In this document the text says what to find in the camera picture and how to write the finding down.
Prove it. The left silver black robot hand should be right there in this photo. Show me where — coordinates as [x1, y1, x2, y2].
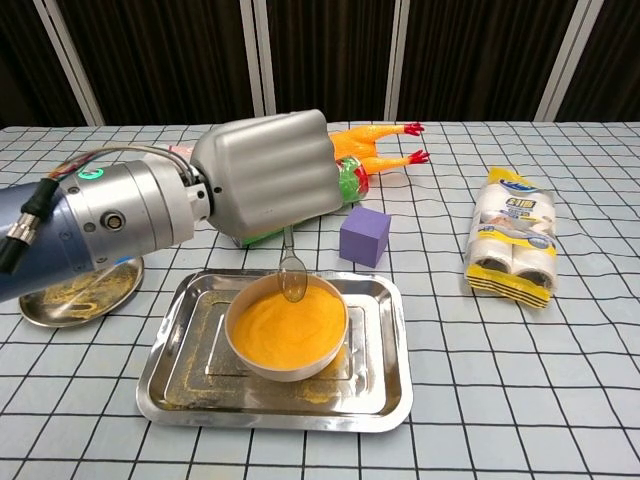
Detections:
[190, 108, 347, 241]

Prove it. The small silver spoon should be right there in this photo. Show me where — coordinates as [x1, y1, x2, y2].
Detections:
[277, 224, 309, 304]

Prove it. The bowl of orange powder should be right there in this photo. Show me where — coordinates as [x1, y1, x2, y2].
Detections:
[224, 273, 349, 384]

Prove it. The round steel plate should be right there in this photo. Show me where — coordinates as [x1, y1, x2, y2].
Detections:
[18, 257, 146, 329]

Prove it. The rectangular steel tray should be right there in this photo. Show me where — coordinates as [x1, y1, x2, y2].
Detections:
[135, 269, 415, 434]

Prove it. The green Pringles can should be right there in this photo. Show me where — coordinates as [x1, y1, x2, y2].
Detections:
[233, 155, 372, 250]

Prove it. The pink wet wipes pack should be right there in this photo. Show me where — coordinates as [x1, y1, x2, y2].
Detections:
[152, 143, 197, 161]

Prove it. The yellow rubber chicken toy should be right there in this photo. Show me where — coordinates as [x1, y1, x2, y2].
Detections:
[327, 121, 432, 176]

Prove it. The purple foam cube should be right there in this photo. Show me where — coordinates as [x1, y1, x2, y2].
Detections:
[339, 206, 392, 271]

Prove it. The black folding screen partition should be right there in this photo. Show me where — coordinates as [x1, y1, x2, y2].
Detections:
[0, 0, 640, 129]

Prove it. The yellow white roll bag pack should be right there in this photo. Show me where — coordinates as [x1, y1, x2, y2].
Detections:
[463, 166, 558, 311]

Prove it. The blue checkered tablecloth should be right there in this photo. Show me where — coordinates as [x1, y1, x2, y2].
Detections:
[0, 119, 640, 480]

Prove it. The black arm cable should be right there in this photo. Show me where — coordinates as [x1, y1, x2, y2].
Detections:
[0, 177, 62, 275]

